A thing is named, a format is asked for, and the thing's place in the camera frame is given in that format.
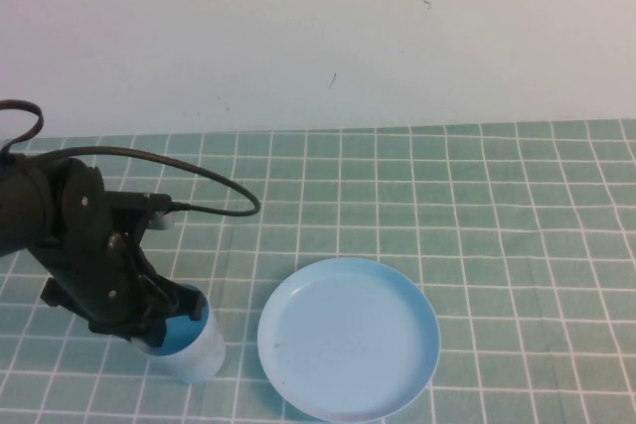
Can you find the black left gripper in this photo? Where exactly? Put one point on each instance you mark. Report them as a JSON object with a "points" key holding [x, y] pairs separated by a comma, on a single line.
{"points": [[99, 290]]}

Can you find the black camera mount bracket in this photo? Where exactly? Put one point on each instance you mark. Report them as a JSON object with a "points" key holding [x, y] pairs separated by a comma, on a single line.
{"points": [[134, 201]]}

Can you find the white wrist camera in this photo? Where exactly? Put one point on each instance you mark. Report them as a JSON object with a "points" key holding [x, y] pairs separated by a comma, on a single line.
{"points": [[164, 222]]}

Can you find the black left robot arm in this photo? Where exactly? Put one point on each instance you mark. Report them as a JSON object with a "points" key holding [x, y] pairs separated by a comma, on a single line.
{"points": [[35, 205]]}

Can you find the light blue round plate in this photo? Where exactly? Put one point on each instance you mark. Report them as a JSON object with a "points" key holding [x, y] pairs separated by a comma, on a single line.
{"points": [[353, 344]]}

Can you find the green white checked tablecloth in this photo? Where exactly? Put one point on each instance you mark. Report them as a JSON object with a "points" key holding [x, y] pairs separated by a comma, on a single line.
{"points": [[447, 205]]}

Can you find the light blue plastic cup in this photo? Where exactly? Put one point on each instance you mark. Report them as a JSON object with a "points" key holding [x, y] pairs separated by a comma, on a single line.
{"points": [[208, 354]]}

